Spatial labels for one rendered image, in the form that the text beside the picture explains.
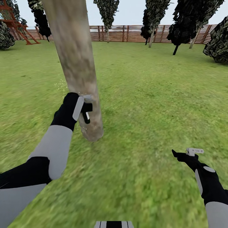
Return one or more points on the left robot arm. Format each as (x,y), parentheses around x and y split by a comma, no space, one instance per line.
(21,185)

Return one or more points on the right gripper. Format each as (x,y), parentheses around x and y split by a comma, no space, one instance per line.
(183,157)

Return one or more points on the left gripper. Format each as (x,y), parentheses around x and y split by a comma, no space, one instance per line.
(87,107)

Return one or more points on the pesticide atomizer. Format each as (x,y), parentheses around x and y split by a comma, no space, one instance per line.
(86,117)

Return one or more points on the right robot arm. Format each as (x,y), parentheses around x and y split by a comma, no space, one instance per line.
(215,197)

